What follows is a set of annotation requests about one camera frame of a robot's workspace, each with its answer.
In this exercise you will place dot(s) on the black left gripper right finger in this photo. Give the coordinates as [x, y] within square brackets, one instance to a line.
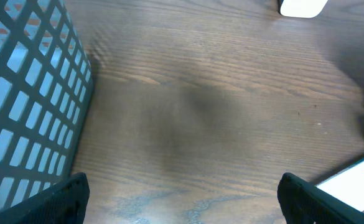
[302, 202]

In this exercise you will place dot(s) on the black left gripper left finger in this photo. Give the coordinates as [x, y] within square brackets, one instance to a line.
[64, 202]

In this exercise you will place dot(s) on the white green Panadol box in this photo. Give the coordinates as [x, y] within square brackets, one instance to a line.
[347, 186]

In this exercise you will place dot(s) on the white barcode scanner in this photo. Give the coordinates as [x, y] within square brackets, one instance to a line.
[301, 8]

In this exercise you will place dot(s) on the grey plastic mesh basket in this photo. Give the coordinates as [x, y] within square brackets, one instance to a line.
[45, 89]

